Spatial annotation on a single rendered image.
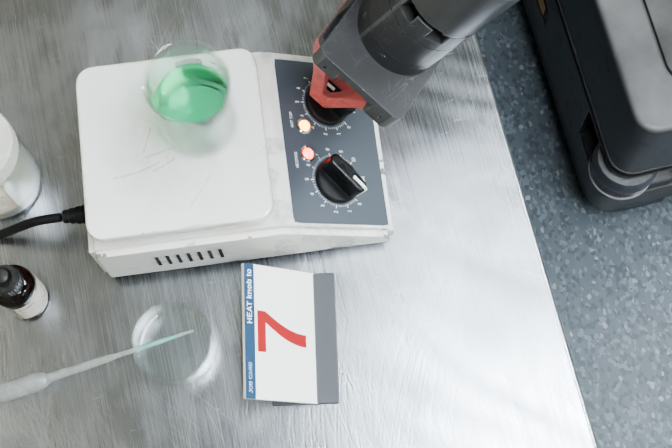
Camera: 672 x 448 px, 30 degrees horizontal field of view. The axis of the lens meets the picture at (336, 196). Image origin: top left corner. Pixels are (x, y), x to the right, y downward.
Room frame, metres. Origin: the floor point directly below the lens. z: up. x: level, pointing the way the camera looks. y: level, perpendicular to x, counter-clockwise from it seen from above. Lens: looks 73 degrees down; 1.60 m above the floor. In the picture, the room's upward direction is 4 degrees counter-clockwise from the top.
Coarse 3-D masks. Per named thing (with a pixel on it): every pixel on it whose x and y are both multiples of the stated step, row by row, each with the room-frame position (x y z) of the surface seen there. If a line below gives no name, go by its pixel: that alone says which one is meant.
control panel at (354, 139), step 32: (288, 64) 0.34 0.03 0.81; (288, 96) 0.32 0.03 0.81; (288, 128) 0.30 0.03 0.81; (320, 128) 0.30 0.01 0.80; (352, 128) 0.30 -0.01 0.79; (288, 160) 0.27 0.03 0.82; (320, 160) 0.28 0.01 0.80; (352, 160) 0.28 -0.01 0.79; (320, 192) 0.25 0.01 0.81; (352, 224) 0.23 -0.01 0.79; (384, 224) 0.23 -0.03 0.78
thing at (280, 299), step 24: (264, 288) 0.20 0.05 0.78; (288, 288) 0.20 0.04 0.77; (264, 312) 0.18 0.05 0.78; (288, 312) 0.18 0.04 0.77; (264, 336) 0.16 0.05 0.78; (288, 336) 0.16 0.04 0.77; (264, 360) 0.15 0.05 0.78; (288, 360) 0.15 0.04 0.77; (264, 384) 0.13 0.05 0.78; (288, 384) 0.13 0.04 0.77
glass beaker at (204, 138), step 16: (160, 48) 0.32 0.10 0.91; (176, 48) 0.32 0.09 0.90; (192, 48) 0.32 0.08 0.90; (208, 48) 0.32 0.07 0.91; (160, 64) 0.31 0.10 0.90; (176, 64) 0.32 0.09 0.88; (208, 64) 0.32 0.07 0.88; (224, 64) 0.30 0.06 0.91; (144, 80) 0.30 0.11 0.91; (160, 80) 0.31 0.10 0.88; (144, 96) 0.29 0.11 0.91; (224, 96) 0.29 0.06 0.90; (160, 112) 0.28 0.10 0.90; (224, 112) 0.27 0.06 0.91; (176, 128) 0.27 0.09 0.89; (192, 128) 0.27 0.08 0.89; (208, 128) 0.27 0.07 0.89; (224, 128) 0.28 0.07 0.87; (176, 144) 0.27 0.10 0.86; (192, 144) 0.27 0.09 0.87; (208, 144) 0.27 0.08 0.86; (224, 144) 0.28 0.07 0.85
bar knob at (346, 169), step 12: (336, 156) 0.27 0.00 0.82; (324, 168) 0.27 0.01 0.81; (336, 168) 0.26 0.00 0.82; (348, 168) 0.27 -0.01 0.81; (324, 180) 0.26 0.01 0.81; (336, 180) 0.26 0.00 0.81; (348, 180) 0.26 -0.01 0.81; (360, 180) 0.26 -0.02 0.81; (324, 192) 0.25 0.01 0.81; (336, 192) 0.25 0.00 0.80; (348, 192) 0.25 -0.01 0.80; (360, 192) 0.25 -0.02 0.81
